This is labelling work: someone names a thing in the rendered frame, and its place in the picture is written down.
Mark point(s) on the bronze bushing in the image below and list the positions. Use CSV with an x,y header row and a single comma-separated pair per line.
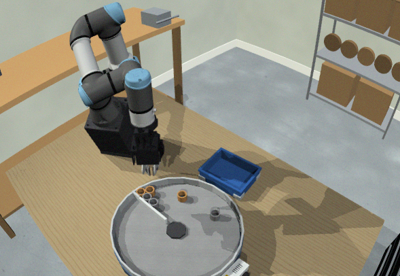
x,y
182,193
141,190
150,188

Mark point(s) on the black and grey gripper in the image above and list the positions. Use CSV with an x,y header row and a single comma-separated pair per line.
x,y
147,149

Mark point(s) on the blue crate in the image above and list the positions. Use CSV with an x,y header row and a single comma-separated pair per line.
x,y
231,173

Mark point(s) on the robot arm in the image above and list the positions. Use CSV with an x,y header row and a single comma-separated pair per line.
x,y
98,87

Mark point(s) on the grey metal sleeve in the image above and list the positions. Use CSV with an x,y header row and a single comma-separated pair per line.
x,y
153,200
147,196
214,211

